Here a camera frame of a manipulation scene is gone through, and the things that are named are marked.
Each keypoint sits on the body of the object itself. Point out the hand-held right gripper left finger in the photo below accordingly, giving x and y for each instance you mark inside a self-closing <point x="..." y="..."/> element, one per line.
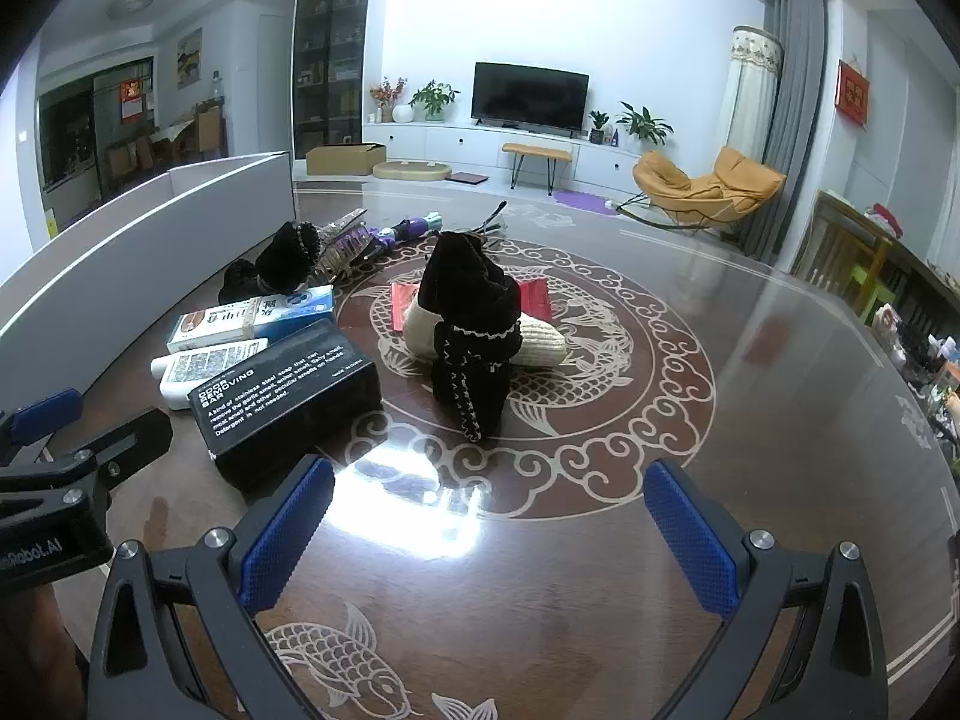
<point x="289" y="532"/>

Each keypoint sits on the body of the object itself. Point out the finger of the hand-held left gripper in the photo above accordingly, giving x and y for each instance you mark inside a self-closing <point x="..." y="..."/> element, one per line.
<point x="120" y="439"/>
<point x="46" y="411"/>

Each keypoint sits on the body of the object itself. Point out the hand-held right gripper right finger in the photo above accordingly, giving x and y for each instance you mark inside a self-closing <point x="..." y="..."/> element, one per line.
<point x="690" y="547"/>

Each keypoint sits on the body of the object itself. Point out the white bottle speckled label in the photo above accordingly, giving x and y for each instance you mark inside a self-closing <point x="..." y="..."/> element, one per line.
<point x="202" y="369"/>

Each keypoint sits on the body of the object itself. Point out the black printed box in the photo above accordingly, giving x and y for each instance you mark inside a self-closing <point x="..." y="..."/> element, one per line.
<point x="285" y="405"/>

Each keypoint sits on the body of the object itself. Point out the white panel board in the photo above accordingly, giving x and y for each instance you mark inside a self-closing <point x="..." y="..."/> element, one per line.
<point x="112" y="255"/>

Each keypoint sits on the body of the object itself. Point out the blue and white box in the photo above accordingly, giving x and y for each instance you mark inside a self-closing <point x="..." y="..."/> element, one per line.
<point x="255" y="315"/>

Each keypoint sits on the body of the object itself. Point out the beige woven pouch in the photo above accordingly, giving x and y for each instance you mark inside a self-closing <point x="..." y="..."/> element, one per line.
<point x="540" y="341"/>

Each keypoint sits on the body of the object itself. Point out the red envelope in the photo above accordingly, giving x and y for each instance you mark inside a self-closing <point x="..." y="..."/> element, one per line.
<point x="537" y="296"/>

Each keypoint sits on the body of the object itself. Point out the black velvet white-trimmed bow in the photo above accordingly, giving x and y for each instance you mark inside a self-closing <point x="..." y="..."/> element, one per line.
<point x="465" y="292"/>

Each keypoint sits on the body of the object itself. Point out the brown patterned desktop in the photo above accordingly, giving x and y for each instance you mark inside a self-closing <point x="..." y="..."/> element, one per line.
<point x="750" y="390"/>

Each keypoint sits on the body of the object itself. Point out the black velvet hair bow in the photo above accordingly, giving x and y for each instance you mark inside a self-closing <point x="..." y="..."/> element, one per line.
<point x="289" y="255"/>

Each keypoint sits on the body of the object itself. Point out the purple clear claw clip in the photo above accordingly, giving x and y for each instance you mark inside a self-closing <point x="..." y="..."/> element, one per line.
<point x="346" y="253"/>

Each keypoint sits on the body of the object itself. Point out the rhinestone hair clip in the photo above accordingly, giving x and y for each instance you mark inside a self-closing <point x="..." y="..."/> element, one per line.
<point x="345" y="223"/>

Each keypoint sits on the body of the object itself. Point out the cluttered sideboard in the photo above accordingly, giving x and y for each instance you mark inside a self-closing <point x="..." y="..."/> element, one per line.
<point x="919" y="322"/>

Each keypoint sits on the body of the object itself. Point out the purple toy figure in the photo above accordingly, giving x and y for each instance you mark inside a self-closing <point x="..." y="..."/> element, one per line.
<point x="409" y="227"/>

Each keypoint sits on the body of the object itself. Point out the cardboard box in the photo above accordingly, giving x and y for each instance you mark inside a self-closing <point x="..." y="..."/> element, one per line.
<point x="341" y="159"/>

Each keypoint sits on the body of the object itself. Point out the purple floor mat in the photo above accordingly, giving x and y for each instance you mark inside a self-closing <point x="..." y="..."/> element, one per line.
<point x="585" y="202"/>

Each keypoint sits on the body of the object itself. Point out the eyeglasses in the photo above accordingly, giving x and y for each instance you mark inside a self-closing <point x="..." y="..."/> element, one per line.
<point x="489" y="221"/>

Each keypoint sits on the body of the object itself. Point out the orange lounge chair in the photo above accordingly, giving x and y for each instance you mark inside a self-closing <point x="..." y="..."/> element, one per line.
<point x="739" y="180"/>

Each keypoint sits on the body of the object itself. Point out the beige pet bed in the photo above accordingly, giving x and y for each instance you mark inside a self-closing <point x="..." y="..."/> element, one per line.
<point x="409" y="172"/>

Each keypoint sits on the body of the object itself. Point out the dark floor scale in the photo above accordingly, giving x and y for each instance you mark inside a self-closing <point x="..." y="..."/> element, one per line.
<point x="469" y="178"/>

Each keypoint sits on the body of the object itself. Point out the ceiling light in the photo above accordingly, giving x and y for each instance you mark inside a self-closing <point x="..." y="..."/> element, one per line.
<point x="131" y="5"/>

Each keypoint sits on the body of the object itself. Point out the white television cabinet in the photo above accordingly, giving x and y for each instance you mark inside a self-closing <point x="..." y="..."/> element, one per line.
<point x="450" y="142"/>

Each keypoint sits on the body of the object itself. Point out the broad-leaf potted plant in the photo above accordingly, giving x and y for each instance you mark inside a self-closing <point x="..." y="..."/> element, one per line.
<point x="643" y="124"/>

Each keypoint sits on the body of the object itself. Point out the wooden bench black legs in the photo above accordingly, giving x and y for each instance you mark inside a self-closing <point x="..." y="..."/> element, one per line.
<point x="536" y="148"/>

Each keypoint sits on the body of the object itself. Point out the white round vase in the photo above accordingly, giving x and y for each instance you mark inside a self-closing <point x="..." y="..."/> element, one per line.
<point x="403" y="113"/>

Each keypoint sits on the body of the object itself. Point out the small potted plant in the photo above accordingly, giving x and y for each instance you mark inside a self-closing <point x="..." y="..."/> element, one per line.
<point x="598" y="124"/>

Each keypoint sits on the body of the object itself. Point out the red flower arrangement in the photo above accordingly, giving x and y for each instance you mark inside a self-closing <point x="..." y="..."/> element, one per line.
<point x="388" y="92"/>

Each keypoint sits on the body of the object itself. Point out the dark glass display cabinet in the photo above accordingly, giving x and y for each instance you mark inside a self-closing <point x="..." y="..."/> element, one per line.
<point x="334" y="52"/>

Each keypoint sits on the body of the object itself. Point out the leafy green potted plant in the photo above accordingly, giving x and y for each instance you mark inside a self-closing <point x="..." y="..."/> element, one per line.
<point x="433" y="99"/>

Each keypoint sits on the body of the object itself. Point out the covered standing air conditioner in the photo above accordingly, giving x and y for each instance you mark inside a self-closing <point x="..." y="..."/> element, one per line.
<point x="754" y="90"/>

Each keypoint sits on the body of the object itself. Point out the grey curtain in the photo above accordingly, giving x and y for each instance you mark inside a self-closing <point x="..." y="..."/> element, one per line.
<point x="795" y="90"/>

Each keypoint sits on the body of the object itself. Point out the flat screen television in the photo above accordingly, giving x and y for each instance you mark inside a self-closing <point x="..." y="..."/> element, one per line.
<point x="529" y="94"/>

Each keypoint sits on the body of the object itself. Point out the wall painting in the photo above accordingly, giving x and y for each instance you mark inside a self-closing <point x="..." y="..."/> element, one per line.
<point x="189" y="58"/>

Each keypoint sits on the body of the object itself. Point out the red wall hanging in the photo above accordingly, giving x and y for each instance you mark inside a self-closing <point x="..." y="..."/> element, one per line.
<point x="855" y="90"/>

